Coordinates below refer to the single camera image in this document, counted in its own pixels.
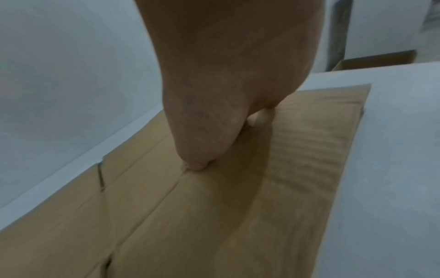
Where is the person's right hand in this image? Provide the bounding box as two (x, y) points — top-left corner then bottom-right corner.
(134, 0), (325, 172)

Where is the green-lined brown cardboard box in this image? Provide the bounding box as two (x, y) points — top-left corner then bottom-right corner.
(0, 84), (372, 278)

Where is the open brown carton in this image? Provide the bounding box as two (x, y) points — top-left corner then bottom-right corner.
(331, 50), (418, 72)

